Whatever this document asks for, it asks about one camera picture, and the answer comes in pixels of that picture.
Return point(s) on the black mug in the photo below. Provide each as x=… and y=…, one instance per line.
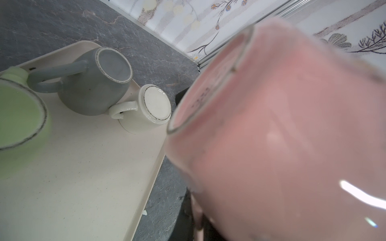
x=180, y=96

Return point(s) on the grey mug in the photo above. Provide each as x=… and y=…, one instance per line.
x=91, y=84

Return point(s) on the pink mug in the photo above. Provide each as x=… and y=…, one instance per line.
x=283, y=138

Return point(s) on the light green mug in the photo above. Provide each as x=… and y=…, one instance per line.
x=25, y=122

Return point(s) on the cream white mug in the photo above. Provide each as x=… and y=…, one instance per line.
x=148, y=108

